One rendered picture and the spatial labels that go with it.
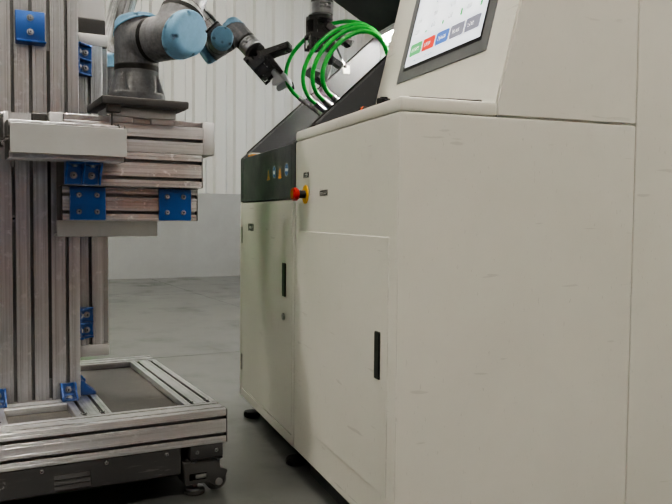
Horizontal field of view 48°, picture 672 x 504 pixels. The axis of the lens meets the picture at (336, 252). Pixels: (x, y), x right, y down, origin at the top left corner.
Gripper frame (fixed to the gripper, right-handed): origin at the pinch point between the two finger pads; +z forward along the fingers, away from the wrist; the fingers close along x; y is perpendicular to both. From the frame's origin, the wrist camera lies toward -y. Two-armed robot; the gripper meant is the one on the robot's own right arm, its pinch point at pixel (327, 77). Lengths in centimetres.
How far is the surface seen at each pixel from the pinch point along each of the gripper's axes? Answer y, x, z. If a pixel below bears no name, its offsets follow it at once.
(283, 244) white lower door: 22, 23, 55
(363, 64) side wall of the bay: -25.4, -31.2, -12.0
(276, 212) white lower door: 22, 15, 46
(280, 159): 21.6, 19.3, 29.5
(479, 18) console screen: -5, 89, 2
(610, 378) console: -31, 105, 82
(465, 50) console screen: -4, 86, 8
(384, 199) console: 21, 98, 43
